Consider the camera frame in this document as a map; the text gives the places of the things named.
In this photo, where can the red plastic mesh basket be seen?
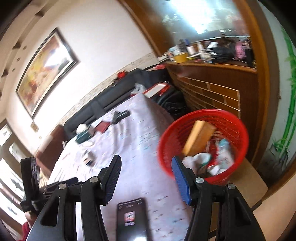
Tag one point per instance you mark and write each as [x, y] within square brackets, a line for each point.
[227, 125]

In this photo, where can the red ribbon decoration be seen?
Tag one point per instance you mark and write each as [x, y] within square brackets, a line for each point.
[121, 74]

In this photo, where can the left hand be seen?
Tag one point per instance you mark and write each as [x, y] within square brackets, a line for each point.
[31, 218]

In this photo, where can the orange medicine box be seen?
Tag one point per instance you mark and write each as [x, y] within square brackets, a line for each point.
[199, 136]

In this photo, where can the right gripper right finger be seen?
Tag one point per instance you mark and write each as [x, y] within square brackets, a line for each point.
[182, 179]

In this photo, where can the framed landscape painting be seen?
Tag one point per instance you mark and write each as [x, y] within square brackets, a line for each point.
[49, 65]

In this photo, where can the brown armchair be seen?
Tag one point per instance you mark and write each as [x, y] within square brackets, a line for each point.
[50, 150]

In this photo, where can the red wallet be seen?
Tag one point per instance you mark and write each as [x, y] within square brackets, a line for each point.
[102, 126]

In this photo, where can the green tissue box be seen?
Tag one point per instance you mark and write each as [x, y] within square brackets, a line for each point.
[84, 133]

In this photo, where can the bamboo painted glass panel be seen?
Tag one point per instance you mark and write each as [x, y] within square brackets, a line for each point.
[280, 151]

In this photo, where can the floral purple tablecloth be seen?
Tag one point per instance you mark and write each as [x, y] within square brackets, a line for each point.
[135, 139]

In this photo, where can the wooden partition cabinet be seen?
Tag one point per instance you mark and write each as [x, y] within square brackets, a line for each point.
[238, 89]

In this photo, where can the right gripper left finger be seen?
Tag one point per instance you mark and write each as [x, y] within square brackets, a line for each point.
[110, 178]

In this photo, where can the white cloth green trim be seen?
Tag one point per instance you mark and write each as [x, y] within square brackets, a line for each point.
[197, 163]

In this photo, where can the black leather sofa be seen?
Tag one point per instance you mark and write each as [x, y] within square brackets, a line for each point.
[115, 94]

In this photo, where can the black smartphone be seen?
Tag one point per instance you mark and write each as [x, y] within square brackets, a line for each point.
[132, 221]

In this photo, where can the blue white small carton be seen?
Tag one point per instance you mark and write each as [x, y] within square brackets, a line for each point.
[225, 157]

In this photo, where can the black toy pistol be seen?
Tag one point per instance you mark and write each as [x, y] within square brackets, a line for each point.
[120, 115]

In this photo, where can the white spray bottle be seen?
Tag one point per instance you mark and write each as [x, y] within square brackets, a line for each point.
[88, 157]

